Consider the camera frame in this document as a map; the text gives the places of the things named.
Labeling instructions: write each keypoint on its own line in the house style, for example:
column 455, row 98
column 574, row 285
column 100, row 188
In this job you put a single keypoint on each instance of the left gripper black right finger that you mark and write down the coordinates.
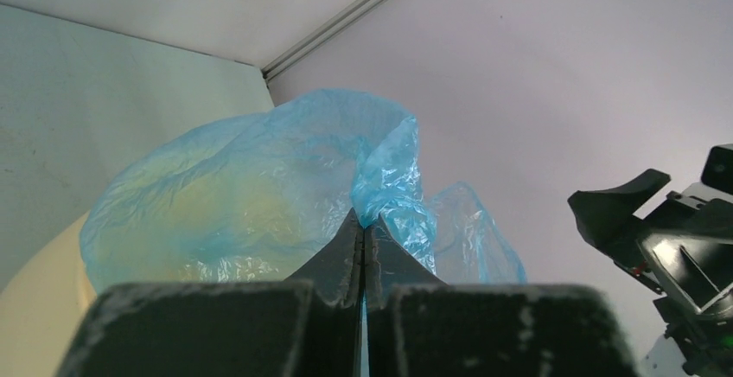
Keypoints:
column 420, row 326

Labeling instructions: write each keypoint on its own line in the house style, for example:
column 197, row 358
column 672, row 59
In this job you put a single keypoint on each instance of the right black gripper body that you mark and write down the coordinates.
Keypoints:
column 673, row 213

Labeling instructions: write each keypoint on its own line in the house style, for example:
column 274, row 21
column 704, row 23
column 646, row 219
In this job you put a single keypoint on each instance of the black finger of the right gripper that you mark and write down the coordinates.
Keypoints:
column 605, row 218
column 693, row 264

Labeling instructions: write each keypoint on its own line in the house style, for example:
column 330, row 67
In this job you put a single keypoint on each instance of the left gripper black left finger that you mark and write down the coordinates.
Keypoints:
column 308, row 324

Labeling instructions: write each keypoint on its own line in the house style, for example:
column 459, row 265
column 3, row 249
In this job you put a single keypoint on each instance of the blue plastic trash bag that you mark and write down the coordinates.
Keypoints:
column 252, row 198

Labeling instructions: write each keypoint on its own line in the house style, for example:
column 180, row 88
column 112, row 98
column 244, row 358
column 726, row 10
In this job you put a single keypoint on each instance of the yellow cartoon trash bin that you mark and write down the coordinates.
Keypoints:
column 43, row 305

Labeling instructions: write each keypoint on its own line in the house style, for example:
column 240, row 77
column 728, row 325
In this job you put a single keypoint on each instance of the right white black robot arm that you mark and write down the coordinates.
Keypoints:
column 705, row 347

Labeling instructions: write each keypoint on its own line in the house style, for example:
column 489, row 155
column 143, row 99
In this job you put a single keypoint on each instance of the right aluminium frame post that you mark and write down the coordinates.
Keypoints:
column 335, row 25

